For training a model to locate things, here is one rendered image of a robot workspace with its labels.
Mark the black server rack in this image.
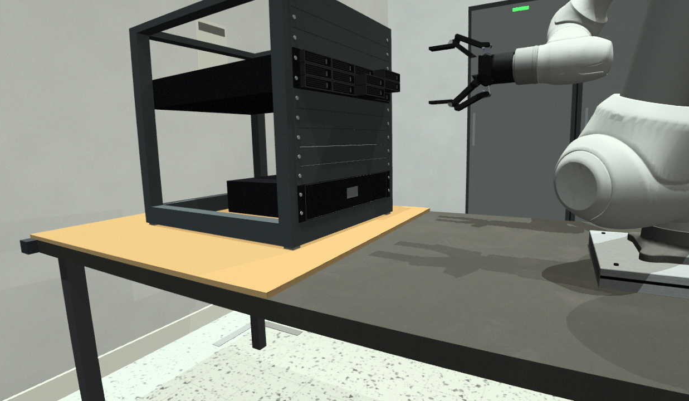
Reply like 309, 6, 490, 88
129, 0, 393, 250

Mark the tan flat board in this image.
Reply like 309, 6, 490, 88
30, 206, 430, 299

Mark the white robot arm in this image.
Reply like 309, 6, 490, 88
512, 0, 689, 265

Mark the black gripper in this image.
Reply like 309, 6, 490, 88
429, 34, 515, 111

